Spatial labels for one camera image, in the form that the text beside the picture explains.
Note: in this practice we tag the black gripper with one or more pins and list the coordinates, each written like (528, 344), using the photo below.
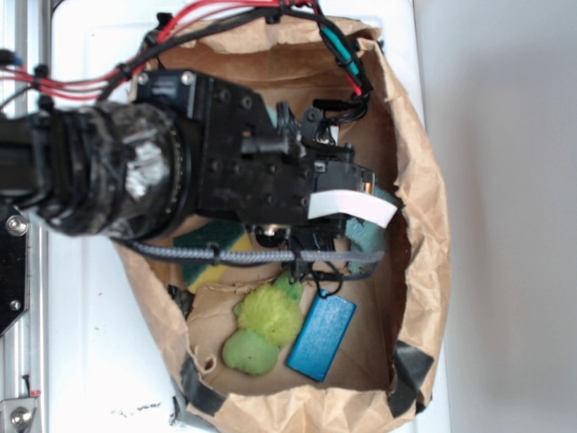
(231, 162)

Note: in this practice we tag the light blue terry cloth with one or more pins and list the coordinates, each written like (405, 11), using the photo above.
(364, 236)

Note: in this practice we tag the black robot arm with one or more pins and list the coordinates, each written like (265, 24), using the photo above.
(93, 170)

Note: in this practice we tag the green and yellow sponge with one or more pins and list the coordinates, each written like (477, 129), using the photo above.
(226, 235)

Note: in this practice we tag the green fuzzy plush toy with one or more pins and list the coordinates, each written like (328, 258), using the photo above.
(268, 318)

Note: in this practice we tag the brown paper bag bin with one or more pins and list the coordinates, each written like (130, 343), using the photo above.
(384, 370)

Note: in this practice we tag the blue wooden block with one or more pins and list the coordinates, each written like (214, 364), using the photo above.
(320, 338)

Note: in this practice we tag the black metal bracket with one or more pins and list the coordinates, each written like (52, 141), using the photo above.
(14, 267)

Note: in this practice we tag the aluminium frame rail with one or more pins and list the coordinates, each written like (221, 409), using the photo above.
(25, 29)

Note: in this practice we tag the silver corner bracket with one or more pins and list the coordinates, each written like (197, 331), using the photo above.
(21, 415)

